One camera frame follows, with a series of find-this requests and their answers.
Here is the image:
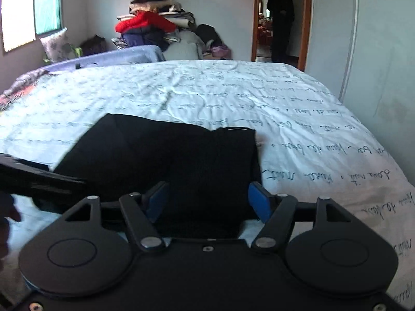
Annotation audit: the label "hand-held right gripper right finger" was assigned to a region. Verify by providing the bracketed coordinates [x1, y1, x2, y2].
[248, 181, 353, 255]

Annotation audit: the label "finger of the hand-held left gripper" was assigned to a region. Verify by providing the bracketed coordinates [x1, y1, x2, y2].
[0, 153, 88, 202]

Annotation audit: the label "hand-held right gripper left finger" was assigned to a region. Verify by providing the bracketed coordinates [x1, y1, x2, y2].
[65, 181, 171, 255]

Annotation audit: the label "black pants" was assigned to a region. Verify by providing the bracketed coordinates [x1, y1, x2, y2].
[53, 113, 262, 239]

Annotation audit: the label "person's left hand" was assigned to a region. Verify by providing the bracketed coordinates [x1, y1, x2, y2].
[0, 191, 22, 260]

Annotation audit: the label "white printed bedsheet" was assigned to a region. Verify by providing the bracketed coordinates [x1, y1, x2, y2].
[0, 60, 415, 311]

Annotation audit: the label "patterned blanket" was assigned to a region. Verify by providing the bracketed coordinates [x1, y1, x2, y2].
[0, 69, 58, 113]

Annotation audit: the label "floral pillow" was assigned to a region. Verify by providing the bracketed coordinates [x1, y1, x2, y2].
[39, 27, 79, 64]

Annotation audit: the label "black bag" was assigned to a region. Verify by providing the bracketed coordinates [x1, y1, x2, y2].
[80, 34, 108, 56]

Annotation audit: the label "lavender blanket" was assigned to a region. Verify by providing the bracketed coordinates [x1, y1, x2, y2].
[39, 45, 167, 72]

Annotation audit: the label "grey cushion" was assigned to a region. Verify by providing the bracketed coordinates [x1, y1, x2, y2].
[163, 30, 205, 61]

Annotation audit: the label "pink cloth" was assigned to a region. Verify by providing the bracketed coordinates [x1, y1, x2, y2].
[209, 45, 233, 60]

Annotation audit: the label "black cloth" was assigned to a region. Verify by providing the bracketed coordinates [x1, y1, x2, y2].
[196, 23, 225, 48]

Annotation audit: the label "window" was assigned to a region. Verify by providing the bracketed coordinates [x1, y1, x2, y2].
[0, 0, 64, 53]

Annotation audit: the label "green curtain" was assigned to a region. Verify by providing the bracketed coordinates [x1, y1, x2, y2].
[34, 0, 62, 35]

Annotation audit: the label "red jacket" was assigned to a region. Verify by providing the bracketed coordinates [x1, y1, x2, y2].
[115, 11, 177, 35]

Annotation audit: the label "white wardrobe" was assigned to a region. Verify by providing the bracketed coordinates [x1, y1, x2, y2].
[305, 0, 415, 187]

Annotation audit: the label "pile of clothes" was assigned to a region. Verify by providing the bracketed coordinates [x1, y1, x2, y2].
[111, 0, 197, 52]

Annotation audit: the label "wooden door frame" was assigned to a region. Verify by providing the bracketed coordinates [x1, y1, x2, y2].
[251, 0, 314, 72]

